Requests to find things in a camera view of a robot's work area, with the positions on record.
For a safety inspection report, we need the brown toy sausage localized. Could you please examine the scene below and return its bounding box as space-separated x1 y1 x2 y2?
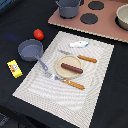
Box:
61 63 83 74

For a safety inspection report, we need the grey toy frying pan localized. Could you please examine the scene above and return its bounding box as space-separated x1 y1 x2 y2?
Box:
18 39 48 71

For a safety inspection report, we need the red toy tomato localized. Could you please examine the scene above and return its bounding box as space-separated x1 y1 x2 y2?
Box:
34 29 44 40

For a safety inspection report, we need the round wooden plate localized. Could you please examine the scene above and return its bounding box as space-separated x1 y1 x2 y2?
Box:
55 55 83 78

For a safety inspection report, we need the white woven placemat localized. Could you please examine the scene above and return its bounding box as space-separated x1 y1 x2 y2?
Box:
13 31 114 128

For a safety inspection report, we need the yellow toy box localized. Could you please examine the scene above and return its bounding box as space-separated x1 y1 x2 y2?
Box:
7 60 23 78

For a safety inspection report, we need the grey toy pot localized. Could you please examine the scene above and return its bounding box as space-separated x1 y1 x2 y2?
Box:
56 0 81 19

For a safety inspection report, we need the beige bowl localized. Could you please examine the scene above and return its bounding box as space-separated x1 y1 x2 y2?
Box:
116 4 128 30

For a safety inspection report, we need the orange handled fork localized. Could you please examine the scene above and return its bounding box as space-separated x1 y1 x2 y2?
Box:
45 72 85 90

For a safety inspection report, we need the orange handled knife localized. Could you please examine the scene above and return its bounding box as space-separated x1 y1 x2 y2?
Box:
58 50 97 63

